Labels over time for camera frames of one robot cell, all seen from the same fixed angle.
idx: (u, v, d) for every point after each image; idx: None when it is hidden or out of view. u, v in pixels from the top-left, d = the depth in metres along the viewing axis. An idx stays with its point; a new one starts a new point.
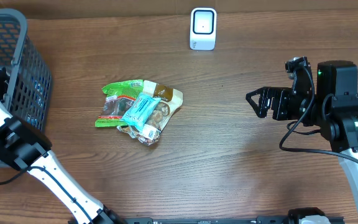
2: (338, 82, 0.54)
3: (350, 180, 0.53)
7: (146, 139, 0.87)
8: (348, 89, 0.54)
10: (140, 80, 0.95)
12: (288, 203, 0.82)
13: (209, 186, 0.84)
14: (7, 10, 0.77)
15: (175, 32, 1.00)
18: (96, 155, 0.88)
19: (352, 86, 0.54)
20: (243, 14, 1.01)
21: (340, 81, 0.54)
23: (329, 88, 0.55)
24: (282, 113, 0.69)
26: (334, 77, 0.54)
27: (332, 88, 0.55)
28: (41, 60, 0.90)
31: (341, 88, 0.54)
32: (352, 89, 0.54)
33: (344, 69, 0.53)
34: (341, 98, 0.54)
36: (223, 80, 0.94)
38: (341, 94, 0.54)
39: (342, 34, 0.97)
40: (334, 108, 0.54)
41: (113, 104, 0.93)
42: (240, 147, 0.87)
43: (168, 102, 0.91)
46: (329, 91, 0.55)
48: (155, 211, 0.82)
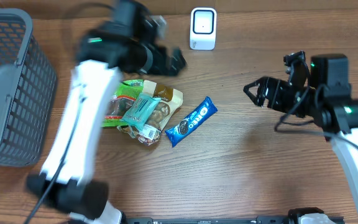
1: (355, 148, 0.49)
2: (329, 72, 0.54)
3: (346, 165, 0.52)
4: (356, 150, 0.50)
7: (146, 139, 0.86)
8: (340, 79, 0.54)
10: (140, 80, 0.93)
12: (288, 203, 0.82)
13: (209, 186, 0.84)
14: (15, 10, 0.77)
15: (175, 32, 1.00)
18: (96, 155, 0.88)
19: (343, 76, 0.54)
20: (243, 14, 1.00)
21: (332, 72, 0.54)
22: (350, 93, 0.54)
23: (322, 78, 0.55)
24: (276, 103, 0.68)
26: (325, 67, 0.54)
27: (325, 78, 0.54)
28: (46, 60, 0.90)
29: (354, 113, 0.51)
31: (333, 77, 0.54)
32: (342, 80, 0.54)
33: (335, 61, 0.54)
34: (333, 88, 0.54)
36: (223, 80, 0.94)
38: (333, 83, 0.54)
39: (342, 34, 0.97)
40: (327, 97, 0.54)
41: (113, 104, 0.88)
42: (240, 147, 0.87)
43: (168, 102, 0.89)
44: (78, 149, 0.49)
46: (322, 82, 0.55)
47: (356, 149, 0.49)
48: (155, 211, 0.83)
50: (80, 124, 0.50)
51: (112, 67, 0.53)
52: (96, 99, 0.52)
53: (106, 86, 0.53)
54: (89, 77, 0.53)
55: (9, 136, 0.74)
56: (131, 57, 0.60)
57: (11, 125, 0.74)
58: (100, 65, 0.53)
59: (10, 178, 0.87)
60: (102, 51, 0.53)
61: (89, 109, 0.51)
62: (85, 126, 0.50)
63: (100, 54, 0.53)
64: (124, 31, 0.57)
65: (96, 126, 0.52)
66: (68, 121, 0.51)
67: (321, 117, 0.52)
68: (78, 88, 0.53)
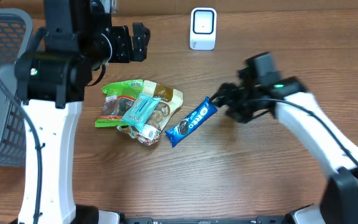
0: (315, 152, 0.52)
1: (293, 107, 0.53)
2: (258, 66, 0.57)
3: (299, 132, 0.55)
4: (294, 109, 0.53)
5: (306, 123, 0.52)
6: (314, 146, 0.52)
7: (146, 139, 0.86)
8: (268, 70, 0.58)
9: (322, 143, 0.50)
10: (140, 79, 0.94)
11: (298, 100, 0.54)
12: (288, 204, 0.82)
13: (209, 186, 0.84)
14: (15, 10, 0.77)
15: (175, 32, 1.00)
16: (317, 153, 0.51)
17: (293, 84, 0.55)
18: (96, 155, 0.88)
19: (271, 66, 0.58)
20: (242, 14, 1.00)
21: (261, 65, 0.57)
22: (280, 78, 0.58)
23: (253, 72, 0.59)
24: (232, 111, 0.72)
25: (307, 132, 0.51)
26: (254, 63, 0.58)
27: (257, 73, 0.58)
28: None
29: (283, 88, 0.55)
31: (263, 70, 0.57)
32: (271, 70, 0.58)
33: (260, 58, 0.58)
34: (265, 76, 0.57)
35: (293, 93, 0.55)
36: (223, 80, 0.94)
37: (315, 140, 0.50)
38: (264, 74, 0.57)
39: (342, 33, 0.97)
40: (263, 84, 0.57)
41: (113, 104, 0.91)
42: (240, 147, 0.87)
43: (168, 102, 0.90)
44: (51, 193, 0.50)
46: (255, 76, 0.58)
47: (293, 107, 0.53)
48: (155, 211, 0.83)
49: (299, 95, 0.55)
50: (45, 170, 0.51)
51: (61, 107, 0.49)
52: (55, 145, 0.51)
53: (64, 122, 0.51)
54: (41, 119, 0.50)
55: (9, 136, 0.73)
56: (87, 65, 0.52)
57: (11, 125, 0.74)
58: (49, 104, 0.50)
59: (10, 178, 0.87)
60: (48, 78, 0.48)
61: (52, 154, 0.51)
62: (51, 172, 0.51)
63: (45, 88, 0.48)
64: (72, 45, 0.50)
65: (63, 160, 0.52)
66: (33, 166, 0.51)
67: (260, 101, 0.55)
68: (31, 133, 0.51)
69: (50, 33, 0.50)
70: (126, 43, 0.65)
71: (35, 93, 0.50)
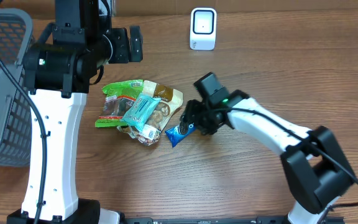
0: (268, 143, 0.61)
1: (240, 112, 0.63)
2: (206, 89, 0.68)
3: (251, 130, 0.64)
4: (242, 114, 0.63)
5: (255, 121, 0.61)
6: (265, 137, 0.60)
7: (146, 139, 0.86)
8: (216, 88, 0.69)
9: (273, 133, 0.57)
10: (140, 80, 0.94)
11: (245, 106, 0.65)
12: (288, 204, 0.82)
13: (209, 186, 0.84)
14: (15, 10, 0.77)
15: (175, 32, 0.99)
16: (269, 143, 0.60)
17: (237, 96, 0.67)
18: (96, 155, 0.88)
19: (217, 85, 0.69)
20: (242, 14, 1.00)
21: (209, 88, 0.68)
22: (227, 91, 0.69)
23: (202, 93, 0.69)
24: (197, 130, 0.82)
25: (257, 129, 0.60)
26: (201, 87, 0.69)
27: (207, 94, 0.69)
28: None
29: (229, 101, 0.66)
31: (211, 89, 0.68)
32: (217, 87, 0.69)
33: (205, 80, 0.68)
34: (215, 94, 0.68)
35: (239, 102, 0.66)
36: (222, 80, 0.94)
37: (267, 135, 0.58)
38: (213, 92, 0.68)
39: (342, 34, 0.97)
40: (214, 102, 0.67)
41: (114, 104, 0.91)
42: (240, 147, 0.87)
43: (168, 102, 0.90)
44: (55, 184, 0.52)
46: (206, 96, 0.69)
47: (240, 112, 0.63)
48: (155, 211, 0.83)
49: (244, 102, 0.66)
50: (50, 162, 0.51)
51: (68, 96, 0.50)
52: (59, 137, 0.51)
53: (69, 112, 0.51)
54: (46, 107, 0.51)
55: (9, 137, 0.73)
56: (92, 58, 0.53)
57: (11, 125, 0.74)
58: (55, 93, 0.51)
59: (10, 178, 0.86)
60: (57, 68, 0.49)
61: (56, 145, 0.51)
62: (55, 162, 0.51)
63: (53, 77, 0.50)
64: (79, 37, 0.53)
65: (67, 154, 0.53)
66: (38, 157, 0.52)
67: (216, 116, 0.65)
68: (36, 123, 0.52)
69: (59, 28, 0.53)
70: (125, 44, 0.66)
71: (42, 83, 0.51)
